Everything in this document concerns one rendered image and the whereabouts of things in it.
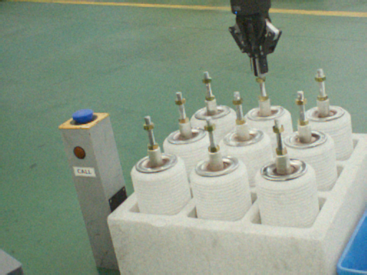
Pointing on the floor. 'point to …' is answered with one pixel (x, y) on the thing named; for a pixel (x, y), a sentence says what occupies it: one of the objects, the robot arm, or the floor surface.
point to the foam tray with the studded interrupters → (244, 234)
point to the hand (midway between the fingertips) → (259, 66)
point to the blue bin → (355, 251)
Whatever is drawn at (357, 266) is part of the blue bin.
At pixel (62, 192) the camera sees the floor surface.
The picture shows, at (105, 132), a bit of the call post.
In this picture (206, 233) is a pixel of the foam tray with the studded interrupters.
